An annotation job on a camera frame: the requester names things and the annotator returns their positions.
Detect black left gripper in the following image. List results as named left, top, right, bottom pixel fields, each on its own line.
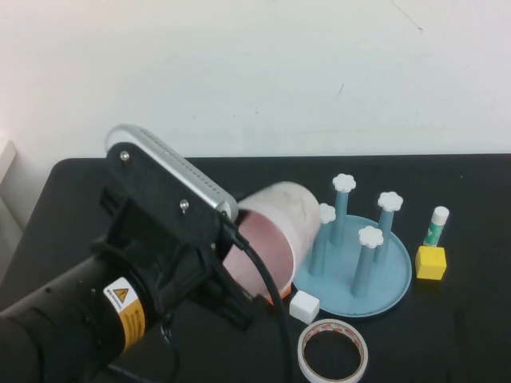
left=97, top=185, right=267, bottom=331

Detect pink plastic cup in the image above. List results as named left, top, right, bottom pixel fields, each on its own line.
left=220, top=180, right=323, bottom=299

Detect blue cup stand white caps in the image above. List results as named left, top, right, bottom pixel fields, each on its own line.
left=292, top=172, right=413, bottom=319

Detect white foam cube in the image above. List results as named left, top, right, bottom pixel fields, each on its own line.
left=288, top=290, right=321, bottom=324

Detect white double-sided tape roll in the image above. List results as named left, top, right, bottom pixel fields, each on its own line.
left=297, top=318, right=369, bottom=382

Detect yellow foam cube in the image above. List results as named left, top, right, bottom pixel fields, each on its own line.
left=414, top=245, right=447, bottom=281

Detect white green glue stick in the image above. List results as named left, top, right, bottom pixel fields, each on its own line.
left=422, top=206, right=450, bottom=247

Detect thick black camera cable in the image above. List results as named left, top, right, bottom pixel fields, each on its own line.
left=217, top=217, right=295, bottom=383

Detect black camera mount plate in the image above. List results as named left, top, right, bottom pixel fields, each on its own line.
left=105, top=141, right=227, bottom=251

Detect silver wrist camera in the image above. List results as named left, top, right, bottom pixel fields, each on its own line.
left=104, top=123, right=240, bottom=223

